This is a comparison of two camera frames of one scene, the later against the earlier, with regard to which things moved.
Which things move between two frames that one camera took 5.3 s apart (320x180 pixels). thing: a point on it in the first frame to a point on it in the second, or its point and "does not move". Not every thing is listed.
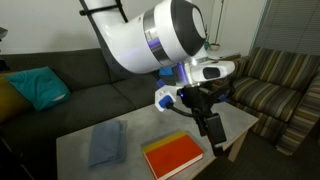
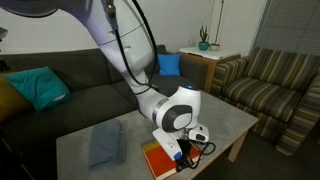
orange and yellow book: x=172 y=154 does not move
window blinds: x=291 y=25 does not move
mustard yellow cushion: x=13 y=103 does not move
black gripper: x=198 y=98 to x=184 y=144
